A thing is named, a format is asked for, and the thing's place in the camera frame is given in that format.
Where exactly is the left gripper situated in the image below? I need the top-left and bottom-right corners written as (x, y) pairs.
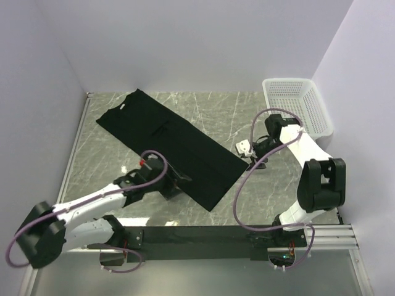
top-left (145, 160), bottom-right (191, 200)

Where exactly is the white plastic mesh basket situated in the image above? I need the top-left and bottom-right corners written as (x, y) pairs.
top-left (262, 78), bottom-right (333, 140)

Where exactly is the black t-shirt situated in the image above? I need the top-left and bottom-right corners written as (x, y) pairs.
top-left (96, 89), bottom-right (248, 211)

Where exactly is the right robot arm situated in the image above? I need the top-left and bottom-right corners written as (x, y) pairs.
top-left (247, 114), bottom-right (346, 246)

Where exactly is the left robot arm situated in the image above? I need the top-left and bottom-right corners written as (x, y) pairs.
top-left (15, 158), bottom-right (192, 269)

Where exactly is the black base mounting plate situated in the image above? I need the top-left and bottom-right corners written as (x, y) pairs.
top-left (86, 224), bottom-right (309, 263)

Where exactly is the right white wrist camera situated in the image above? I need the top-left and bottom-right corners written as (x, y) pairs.
top-left (235, 139), bottom-right (254, 158)

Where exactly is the aluminium rail frame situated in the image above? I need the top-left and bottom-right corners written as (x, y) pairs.
top-left (17, 91), bottom-right (371, 296)

